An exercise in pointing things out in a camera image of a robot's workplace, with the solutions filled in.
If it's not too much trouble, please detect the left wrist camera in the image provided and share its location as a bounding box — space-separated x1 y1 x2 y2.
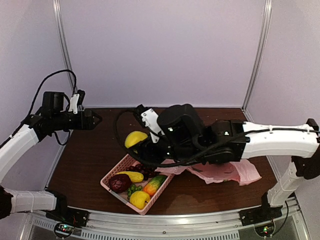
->
67 89 86 115

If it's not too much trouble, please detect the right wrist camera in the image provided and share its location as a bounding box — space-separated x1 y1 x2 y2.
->
133 104 164 144

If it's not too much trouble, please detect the pink plastic bag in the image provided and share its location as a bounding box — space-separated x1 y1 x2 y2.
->
156 158 262 186

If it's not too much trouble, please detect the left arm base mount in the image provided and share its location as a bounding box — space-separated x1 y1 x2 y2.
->
44 207 89 240

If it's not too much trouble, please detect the pink plastic basket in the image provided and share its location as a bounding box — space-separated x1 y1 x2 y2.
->
100 154 174 216

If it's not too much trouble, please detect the left black cable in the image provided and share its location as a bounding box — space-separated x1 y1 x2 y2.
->
24 69 78 146

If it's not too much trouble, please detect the front aluminium rail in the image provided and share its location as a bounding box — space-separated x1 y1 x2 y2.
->
18 197 311 240

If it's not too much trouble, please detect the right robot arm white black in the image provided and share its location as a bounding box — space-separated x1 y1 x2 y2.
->
134 104 320 221

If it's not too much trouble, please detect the green grape bunch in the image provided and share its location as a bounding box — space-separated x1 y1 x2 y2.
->
126 184 143 200

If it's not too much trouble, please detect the left aluminium frame post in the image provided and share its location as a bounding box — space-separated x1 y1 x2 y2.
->
52 0 84 113

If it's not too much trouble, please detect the yellow green pear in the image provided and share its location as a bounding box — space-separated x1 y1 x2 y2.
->
124 131 148 154

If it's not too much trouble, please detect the dark purple mangosteen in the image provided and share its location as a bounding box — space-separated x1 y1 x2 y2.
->
108 173 132 194

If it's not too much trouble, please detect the red grape bunch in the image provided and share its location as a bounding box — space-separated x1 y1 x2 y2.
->
127 163 157 180

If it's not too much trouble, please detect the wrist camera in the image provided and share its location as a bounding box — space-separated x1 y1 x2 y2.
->
133 104 164 144
67 89 86 115

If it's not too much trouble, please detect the yellow starfruit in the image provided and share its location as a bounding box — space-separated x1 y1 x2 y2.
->
117 171 144 183

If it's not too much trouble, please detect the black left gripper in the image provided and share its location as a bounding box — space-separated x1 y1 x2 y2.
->
51 110 103 131

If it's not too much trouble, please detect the aluminium frame post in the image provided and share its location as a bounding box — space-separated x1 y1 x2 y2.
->
241 0 273 113
52 0 84 113

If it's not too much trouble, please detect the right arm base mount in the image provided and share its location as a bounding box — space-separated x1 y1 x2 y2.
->
239 200 283 238

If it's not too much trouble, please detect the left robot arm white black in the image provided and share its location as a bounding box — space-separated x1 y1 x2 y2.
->
0 90 103 222

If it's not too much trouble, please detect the black cable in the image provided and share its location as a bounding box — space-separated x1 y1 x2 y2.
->
113 107 226 168
24 69 78 146

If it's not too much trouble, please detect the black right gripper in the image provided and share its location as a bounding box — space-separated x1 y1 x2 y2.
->
128 134 205 169

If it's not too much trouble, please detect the green orange mango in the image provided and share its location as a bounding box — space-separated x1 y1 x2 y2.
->
143 174 167 197

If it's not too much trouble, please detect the right aluminium frame post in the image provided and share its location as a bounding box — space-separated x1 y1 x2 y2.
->
241 0 273 113

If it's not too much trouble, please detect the right black cable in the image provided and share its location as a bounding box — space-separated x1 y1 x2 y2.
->
113 107 226 168

